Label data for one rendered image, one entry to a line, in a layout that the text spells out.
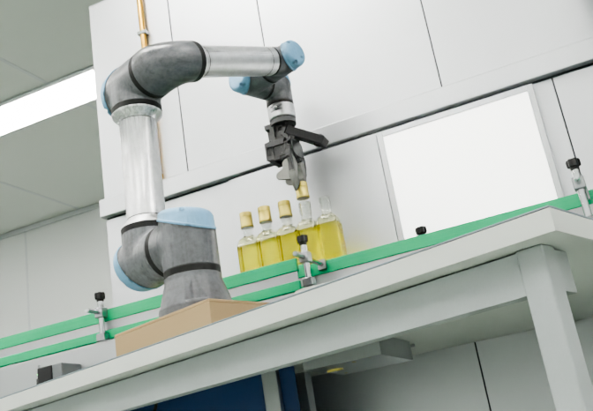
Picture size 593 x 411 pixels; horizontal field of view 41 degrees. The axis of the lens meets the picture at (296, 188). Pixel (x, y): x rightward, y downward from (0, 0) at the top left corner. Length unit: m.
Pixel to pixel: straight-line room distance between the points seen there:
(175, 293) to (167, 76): 0.51
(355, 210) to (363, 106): 0.31
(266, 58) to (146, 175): 0.45
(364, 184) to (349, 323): 0.95
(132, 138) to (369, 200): 0.70
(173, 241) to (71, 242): 5.07
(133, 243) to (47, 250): 5.10
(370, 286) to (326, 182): 1.06
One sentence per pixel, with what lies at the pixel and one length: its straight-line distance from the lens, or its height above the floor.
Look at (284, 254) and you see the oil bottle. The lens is 2.08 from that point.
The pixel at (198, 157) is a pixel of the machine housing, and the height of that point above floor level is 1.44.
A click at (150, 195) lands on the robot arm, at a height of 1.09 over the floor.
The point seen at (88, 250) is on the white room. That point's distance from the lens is 6.54.
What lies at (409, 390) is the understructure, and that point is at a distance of 2.11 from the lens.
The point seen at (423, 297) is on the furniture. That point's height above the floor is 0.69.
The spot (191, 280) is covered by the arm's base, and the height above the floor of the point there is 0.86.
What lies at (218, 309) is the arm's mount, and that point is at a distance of 1.46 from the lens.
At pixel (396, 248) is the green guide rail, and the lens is 1.95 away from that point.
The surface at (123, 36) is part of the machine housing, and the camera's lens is 2.84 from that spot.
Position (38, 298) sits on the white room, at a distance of 6.79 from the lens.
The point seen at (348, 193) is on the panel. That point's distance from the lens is 2.20.
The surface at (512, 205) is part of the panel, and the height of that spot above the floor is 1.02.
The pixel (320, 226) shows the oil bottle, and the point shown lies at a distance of 2.05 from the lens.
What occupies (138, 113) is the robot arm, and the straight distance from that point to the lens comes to 1.84.
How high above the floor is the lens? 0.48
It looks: 19 degrees up
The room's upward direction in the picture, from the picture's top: 10 degrees counter-clockwise
